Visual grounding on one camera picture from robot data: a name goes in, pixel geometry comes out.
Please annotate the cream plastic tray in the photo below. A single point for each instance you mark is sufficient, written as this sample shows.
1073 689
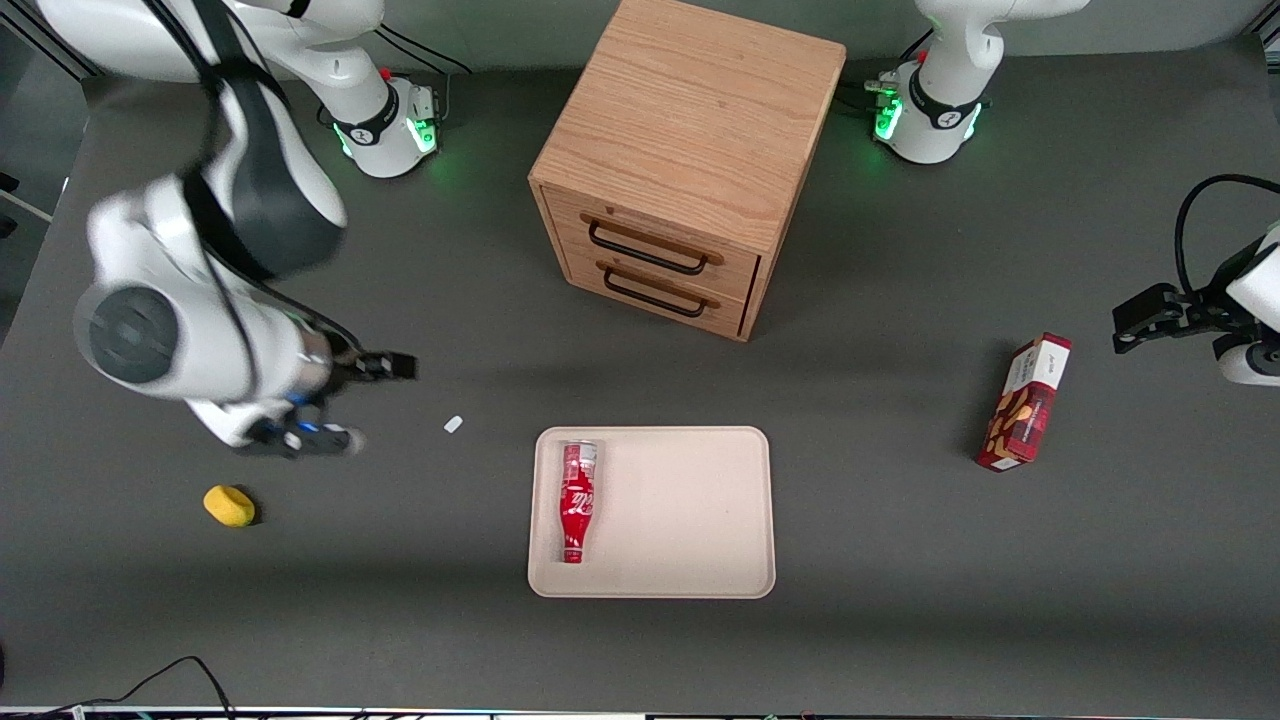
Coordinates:
680 510

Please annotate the wooden upper drawer front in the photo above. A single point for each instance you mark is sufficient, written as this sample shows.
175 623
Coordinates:
737 275

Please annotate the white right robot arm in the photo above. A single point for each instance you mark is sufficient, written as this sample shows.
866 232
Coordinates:
260 350

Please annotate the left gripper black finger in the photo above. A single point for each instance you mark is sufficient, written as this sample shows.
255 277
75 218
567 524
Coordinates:
1150 303
1135 333

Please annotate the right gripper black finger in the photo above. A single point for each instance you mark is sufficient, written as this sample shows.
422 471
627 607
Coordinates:
398 367

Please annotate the wooden drawer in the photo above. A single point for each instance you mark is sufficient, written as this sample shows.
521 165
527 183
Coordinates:
728 312
737 275

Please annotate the red snack box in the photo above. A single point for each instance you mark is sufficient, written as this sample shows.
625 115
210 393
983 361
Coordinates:
1025 405

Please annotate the red coke bottle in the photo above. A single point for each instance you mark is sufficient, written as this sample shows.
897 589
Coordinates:
577 500

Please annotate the wooden lower drawer front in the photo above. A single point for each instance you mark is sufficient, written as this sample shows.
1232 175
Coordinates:
728 312

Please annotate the yellow sponge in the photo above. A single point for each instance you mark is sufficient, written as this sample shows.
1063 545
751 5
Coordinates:
229 506

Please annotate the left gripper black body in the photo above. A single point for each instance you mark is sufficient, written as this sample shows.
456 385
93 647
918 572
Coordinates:
1203 309

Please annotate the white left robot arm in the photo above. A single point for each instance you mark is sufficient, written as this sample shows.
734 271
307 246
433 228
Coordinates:
935 145

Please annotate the wooden drawer cabinet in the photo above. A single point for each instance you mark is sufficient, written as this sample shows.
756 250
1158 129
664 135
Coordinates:
690 110

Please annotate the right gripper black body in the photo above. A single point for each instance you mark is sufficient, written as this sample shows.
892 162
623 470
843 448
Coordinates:
352 368

